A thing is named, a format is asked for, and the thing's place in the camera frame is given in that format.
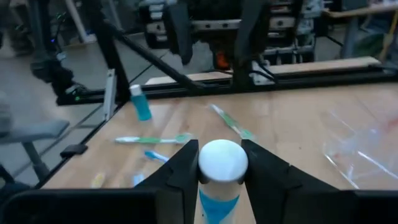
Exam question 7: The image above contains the clear acrylic organizer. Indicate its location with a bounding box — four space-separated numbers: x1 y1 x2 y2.
322 107 398 190

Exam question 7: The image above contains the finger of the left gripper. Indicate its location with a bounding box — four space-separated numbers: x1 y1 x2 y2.
169 1 194 65
233 0 272 65

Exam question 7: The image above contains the orange white toothbrush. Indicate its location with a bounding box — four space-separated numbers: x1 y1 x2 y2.
90 172 106 189

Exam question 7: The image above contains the teal mouthwash bottle white cap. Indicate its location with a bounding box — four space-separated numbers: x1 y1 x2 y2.
197 139 249 224
129 83 153 122

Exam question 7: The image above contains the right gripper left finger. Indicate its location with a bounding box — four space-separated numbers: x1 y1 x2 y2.
134 139 200 224

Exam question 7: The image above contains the green white toothbrush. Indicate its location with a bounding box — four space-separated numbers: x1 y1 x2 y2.
114 133 193 146
208 104 256 141

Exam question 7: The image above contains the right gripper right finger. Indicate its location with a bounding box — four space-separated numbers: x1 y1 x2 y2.
241 139 357 224

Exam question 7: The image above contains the black aluminium table frame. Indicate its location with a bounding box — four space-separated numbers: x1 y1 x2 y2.
55 0 398 106

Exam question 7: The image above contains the black table clamp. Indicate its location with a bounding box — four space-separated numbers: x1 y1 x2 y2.
60 143 89 159

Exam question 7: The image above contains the white furniture leg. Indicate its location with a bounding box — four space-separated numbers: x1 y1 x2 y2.
63 0 98 44

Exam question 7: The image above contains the black drawer cabinet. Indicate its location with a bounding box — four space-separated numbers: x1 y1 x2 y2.
138 0 317 68

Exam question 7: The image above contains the wooden background table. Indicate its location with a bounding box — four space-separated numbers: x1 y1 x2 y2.
322 3 398 60

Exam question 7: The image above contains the yellow floor cable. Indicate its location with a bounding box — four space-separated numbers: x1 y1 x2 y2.
377 9 398 63

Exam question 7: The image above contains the white metal bracket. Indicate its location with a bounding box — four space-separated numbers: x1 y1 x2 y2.
102 68 116 121

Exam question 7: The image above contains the blue white toothbrush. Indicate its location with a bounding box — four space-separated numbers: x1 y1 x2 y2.
144 150 170 164
132 173 146 187

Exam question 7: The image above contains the black floor equipment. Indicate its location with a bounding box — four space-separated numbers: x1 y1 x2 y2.
28 0 93 105

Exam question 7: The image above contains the grey office chair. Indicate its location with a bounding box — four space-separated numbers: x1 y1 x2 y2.
0 119 71 187

